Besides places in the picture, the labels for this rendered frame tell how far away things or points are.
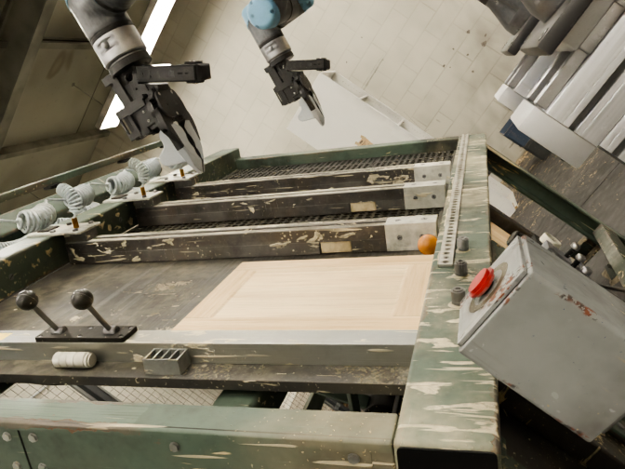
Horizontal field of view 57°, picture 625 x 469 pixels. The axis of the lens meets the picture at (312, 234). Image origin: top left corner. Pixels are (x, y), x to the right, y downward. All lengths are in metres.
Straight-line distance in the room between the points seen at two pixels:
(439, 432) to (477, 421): 0.05
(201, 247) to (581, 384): 1.16
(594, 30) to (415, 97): 5.71
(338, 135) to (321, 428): 4.53
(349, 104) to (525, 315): 4.58
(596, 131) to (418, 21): 5.72
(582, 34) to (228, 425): 0.64
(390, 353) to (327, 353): 0.10
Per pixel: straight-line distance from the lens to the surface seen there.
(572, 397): 0.67
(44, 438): 0.96
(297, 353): 0.98
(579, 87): 0.77
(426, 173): 2.07
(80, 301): 1.08
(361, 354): 0.95
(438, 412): 0.76
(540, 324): 0.63
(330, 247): 1.48
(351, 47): 6.54
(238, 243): 1.56
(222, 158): 2.85
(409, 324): 1.04
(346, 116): 5.14
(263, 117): 6.83
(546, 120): 0.77
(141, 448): 0.87
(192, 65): 0.93
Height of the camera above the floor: 1.10
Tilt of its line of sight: 2 degrees up
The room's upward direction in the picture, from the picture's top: 55 degrees counter-clockwise
